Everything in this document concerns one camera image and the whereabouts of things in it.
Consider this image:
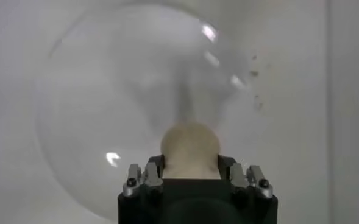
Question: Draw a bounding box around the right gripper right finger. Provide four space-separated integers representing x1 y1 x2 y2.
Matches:
218 154 274 200

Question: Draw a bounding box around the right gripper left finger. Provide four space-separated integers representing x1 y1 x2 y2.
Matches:
123 154 165 198

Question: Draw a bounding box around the white steamed baozi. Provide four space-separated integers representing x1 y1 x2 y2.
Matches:
160 121 222 180

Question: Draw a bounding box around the white round plate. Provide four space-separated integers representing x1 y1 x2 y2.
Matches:
35 2 259 222

